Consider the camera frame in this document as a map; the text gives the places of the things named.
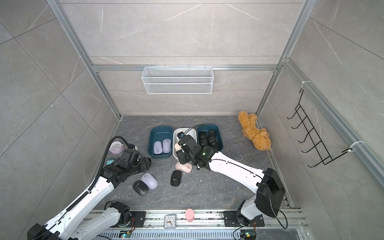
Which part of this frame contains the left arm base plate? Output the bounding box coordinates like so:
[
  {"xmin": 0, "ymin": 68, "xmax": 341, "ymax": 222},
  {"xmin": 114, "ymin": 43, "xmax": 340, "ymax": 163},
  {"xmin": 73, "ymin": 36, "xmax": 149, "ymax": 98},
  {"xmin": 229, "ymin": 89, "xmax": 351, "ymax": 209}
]
[{"xmin": 118, "ymin": 211, "xmax": 147, "ymax": 228}]

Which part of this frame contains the pink mouse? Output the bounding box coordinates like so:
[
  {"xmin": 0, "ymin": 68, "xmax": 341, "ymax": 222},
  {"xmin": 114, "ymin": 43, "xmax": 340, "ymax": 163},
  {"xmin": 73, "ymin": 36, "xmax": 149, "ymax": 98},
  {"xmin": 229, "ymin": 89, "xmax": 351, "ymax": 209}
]
[
  {"xmin": 175, "ymin": 162, "xmax": 193, "ymax": 173},
  {"xmin": 175, "ymin": 143, "xmax": 182, "ymax": 152}
]

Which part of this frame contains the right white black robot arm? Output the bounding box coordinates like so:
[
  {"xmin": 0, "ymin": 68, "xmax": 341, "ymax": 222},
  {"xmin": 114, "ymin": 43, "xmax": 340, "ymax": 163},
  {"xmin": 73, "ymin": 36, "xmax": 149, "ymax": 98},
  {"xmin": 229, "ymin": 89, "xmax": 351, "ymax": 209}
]
[{"xmin": 175, "ymin": 135, "xmax": 286, "ymax": 225}]

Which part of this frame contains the right teal storage box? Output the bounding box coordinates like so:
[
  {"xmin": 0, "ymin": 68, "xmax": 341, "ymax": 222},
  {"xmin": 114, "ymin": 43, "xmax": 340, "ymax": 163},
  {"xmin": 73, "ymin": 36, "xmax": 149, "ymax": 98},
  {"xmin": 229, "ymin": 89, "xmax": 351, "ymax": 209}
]
[{"xmin": 197, "ymin": 124, "xmax": 223, "ymax": 151}]

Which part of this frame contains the pink cylinder object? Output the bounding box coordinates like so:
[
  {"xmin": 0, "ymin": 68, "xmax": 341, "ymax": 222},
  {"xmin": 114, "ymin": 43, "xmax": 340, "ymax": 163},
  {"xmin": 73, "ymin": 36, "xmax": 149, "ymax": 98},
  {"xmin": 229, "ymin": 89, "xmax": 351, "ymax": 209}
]
[{"xmin": 185, "ymin": 209, "xmax": 195, "ymax": 223}]

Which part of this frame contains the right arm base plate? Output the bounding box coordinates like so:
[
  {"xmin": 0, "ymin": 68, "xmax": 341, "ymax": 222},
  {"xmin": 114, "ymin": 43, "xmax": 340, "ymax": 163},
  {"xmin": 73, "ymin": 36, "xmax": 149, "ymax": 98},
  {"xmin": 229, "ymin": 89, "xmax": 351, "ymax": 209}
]
[{"xmin": 223, "ymin": 211, "xmax": 265, "ymax": 227}]

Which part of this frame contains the left teal storage box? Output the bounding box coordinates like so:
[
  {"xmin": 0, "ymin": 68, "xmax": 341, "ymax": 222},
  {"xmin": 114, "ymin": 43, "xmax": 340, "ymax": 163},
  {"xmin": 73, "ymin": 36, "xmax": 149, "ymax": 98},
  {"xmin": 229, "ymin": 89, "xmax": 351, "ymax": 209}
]
[{"xmin": 148, "ymin": 126, "xmax": 173, "ymax": 159}]

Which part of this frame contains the teal storage box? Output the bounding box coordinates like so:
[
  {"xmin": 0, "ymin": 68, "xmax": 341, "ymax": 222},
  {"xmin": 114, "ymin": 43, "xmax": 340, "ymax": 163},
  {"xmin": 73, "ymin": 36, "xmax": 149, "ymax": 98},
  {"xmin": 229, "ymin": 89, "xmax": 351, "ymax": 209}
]
[
  {"xmin": 197, "ymin": 124, "xmax": 223, "ymax": 151},
  {"xmin": 148, "ymin": 126, "xmax": 173, "ymax": 159}
]

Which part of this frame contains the purple mouse middle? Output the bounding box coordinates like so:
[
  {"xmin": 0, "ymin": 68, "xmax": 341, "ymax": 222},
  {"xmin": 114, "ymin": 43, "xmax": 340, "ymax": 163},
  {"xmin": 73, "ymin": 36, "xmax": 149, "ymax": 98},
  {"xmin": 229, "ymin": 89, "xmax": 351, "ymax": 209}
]
[{"xmin": 141, "ymin": 173, "xmax": 159, "ymax": 190}]

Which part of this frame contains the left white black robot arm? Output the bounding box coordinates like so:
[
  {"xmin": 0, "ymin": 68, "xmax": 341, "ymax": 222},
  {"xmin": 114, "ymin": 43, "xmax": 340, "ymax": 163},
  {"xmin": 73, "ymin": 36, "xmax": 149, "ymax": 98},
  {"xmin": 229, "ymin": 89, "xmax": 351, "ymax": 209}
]
[{"xmin": 27, "ymin": 149, "xmax": 152, "ymax": 240}]

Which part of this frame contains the purple mouse top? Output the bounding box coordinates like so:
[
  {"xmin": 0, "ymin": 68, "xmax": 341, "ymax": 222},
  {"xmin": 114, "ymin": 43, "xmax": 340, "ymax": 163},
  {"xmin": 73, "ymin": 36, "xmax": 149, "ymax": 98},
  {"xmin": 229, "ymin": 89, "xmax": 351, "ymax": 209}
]
[{"xmin": 153, "ymin": 141, "xmax": 163, "ymax": 155}]

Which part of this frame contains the white storage box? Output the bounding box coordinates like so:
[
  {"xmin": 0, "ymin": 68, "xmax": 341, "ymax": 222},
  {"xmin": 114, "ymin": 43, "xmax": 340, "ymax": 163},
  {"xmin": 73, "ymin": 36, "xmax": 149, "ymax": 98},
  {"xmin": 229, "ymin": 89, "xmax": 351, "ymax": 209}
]
[{"xmin": 173, "ymin": 128, "xmax": 198, "ymax": 161}]

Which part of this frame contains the black wall hook rack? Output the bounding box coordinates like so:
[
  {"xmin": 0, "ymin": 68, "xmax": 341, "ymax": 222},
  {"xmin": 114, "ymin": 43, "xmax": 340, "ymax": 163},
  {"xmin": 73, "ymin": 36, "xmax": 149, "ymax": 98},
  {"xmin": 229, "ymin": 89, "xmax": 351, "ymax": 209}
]
[{"xmin": 286, "ymin": 89, "xmax": 354, "ymax": 168}]

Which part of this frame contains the brown teddy bear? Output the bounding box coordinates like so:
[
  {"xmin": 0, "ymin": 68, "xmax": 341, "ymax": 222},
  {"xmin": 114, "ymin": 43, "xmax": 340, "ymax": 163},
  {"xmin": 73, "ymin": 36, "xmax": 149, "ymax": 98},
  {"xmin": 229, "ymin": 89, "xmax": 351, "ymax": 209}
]
[{"xmin": 238, "ymin": 111, "xmax": 272, "ymax": 151}]

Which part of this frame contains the white wire mesh basket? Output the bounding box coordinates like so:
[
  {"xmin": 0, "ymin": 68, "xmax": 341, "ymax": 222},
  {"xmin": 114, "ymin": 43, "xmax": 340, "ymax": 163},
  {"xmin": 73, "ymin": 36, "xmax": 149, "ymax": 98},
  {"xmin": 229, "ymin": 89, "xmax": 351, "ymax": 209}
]
[{"xmin": 142, "ymin": 66, "xmax": 214, "ymax": 94}]

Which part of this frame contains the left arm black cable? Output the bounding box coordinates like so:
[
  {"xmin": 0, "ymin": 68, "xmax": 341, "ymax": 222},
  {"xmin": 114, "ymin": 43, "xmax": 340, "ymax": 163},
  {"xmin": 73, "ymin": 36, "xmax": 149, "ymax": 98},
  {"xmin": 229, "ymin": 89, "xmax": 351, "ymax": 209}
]
[{"xmin": 86, "ymin": 135, "xmax": 136, "ymax": 193}]

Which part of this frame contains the purple mouse bottom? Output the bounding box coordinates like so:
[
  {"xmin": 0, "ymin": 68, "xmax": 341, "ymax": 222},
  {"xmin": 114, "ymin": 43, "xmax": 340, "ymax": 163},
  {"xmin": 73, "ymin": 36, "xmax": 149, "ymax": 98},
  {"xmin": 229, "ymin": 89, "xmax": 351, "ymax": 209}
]
[{"xmin": 163, "ymin": 139, "xmax": 172, "ymax": 154}]

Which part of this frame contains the small teal block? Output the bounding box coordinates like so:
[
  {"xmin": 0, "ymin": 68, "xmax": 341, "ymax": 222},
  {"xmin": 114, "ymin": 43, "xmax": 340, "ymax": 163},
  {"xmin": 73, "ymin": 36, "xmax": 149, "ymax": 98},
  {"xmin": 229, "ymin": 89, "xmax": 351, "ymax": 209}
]
[{"xmin": 107, "ymin": 159, "xmax": 115, "ymax": 165}]

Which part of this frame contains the black mouse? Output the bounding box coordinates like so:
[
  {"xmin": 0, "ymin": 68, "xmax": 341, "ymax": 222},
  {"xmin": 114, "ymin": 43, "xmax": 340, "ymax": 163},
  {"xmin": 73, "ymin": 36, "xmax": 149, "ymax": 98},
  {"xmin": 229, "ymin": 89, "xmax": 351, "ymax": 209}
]
[
  {"xmin": 133, "ymin": 180, "xmax": 149, "ymax": 196},
  {"xmin": 199, "ymin": 138, "xmax": 209, "ymax": 148},
  {"xmin": 199, "ymin": 131, "xmax": 207, "ymax": 139},
  {"xmin": 207, "ymin": 136, "xmax": 218, "ymax": 148},
  {"xmin": 170, "ymin": 170, "xmax": 182, "ymax": 187},
  {"xmin": 208, "ymin": 130, "xmax": 216, "ymax": 138}
]

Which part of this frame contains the purple mouse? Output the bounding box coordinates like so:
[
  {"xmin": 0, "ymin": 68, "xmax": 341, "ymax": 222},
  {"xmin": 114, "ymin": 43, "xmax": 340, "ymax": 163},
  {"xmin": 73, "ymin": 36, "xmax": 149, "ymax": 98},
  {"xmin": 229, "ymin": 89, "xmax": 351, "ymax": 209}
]
[
  {"xmin": 163, "ymin": 139, "xmax": 172, "ymax": 154},
  {"xmin": 153, "ymin": 141, "xmax": 163, "ymax": 155},
  {"xmin": 141, "ymin": 173, "xmax": 159, "ymax": 190}
]

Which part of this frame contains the small white desk clock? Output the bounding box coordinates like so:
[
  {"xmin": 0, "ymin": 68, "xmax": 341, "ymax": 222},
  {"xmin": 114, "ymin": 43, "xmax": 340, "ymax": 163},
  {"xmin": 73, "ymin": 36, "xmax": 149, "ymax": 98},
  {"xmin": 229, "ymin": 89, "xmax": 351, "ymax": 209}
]
[{"xmin": 164, "ymin": 214, "xmax": 177, "ymax": 230}]

